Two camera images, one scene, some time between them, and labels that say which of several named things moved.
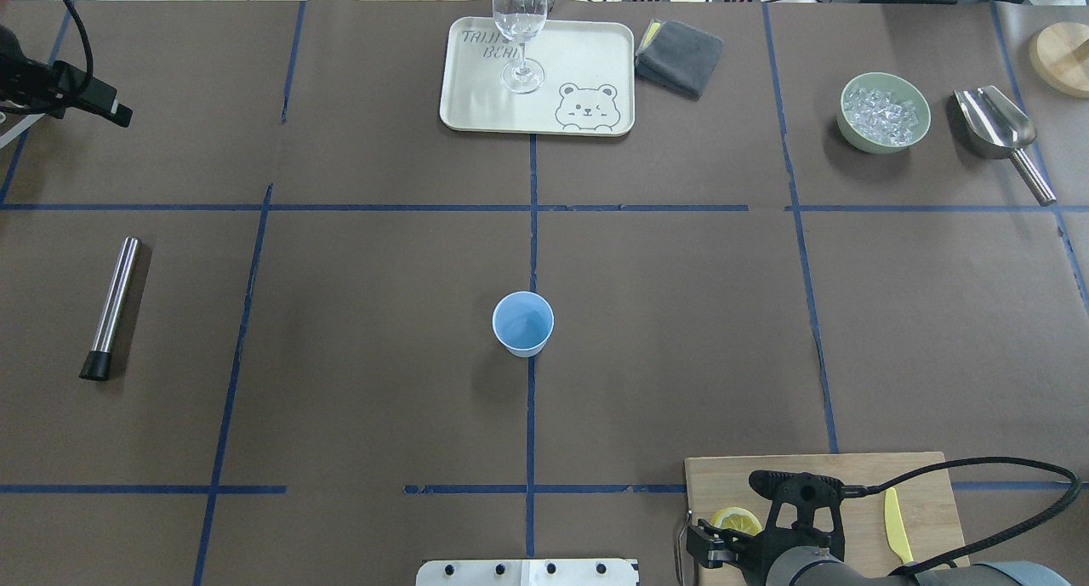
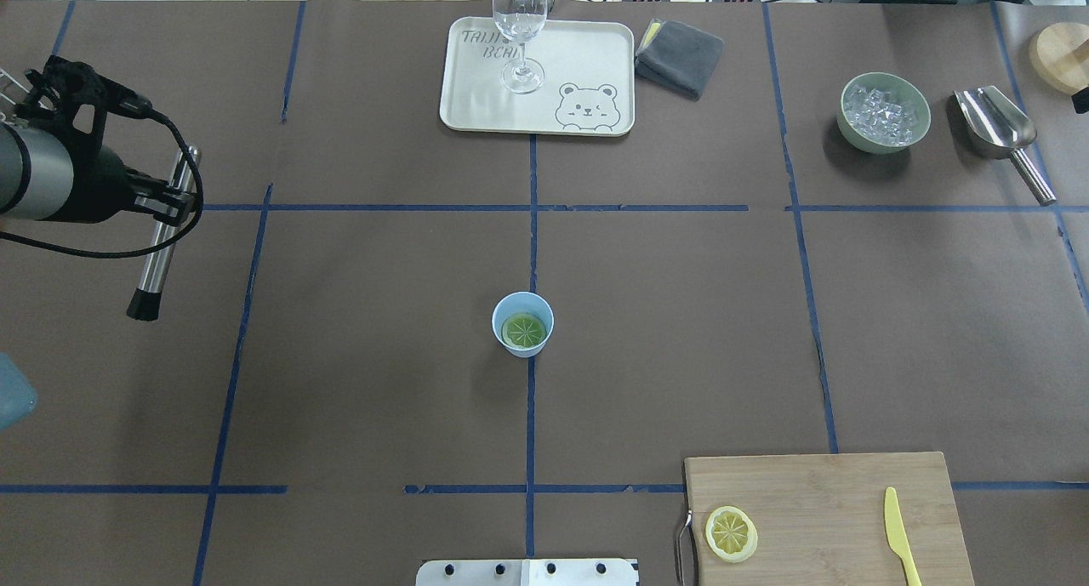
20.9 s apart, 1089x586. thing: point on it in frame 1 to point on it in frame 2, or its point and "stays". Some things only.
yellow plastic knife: [895, 528] stays
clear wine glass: [521, 8] stays
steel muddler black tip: [97, 366] to [145, 305]
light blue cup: [522, 322] stays
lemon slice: [737, 519] to [523, 330]
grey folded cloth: [678, 57] stays
